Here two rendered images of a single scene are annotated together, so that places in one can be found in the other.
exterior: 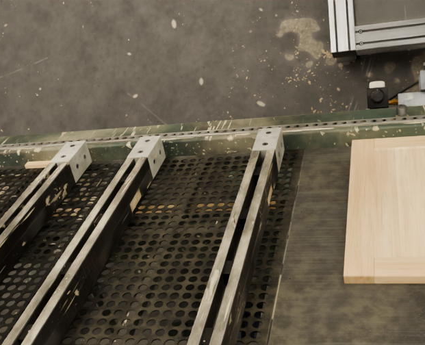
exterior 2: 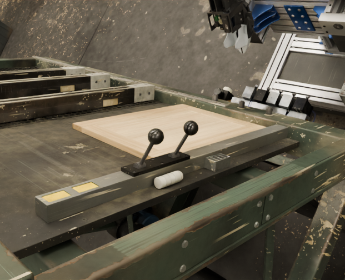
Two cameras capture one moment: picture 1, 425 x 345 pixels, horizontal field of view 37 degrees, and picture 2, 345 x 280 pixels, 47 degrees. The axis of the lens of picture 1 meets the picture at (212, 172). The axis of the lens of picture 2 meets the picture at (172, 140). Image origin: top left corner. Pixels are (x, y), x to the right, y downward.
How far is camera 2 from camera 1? 116 cm
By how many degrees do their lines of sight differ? 25
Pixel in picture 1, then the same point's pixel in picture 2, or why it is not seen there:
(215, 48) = (217, 76)
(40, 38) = (147, 48)
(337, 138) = (176, 100)
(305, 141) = (163, 97)
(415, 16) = (313, 84)
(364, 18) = (285, 76)
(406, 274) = (92, 131)
